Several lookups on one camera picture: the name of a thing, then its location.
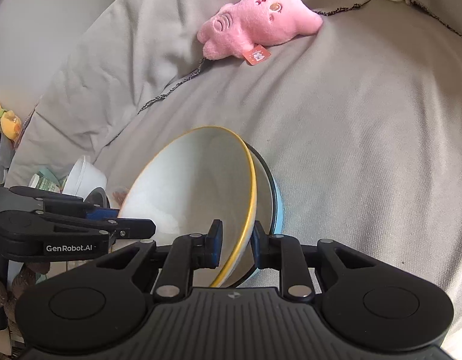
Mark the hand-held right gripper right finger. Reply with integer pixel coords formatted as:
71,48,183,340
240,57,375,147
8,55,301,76
251,220,371,302

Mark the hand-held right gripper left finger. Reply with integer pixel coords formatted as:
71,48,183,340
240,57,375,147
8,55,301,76
96,220,223,301

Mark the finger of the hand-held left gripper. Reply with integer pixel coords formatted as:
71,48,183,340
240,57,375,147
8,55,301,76
10,186,120,220
40,212,157,239

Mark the blue bowl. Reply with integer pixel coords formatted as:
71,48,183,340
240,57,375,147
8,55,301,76
244,143,285,272

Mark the yellow rimmed white bowl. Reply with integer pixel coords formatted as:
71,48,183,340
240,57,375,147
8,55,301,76
116,125,258,289

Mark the clear vitamin bottle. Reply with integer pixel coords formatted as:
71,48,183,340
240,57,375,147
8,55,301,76
30,169,64,194

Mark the brown furry object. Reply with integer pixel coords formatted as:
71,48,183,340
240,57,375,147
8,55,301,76
0,262,52,331

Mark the yellow duck plush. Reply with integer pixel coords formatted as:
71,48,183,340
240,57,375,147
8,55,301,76
0,95,23,144

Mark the beige sofa cover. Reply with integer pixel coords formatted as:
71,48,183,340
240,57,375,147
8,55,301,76
0,0,462,346

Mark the pink plush pig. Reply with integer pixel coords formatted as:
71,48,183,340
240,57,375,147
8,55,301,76
197,0,324,66

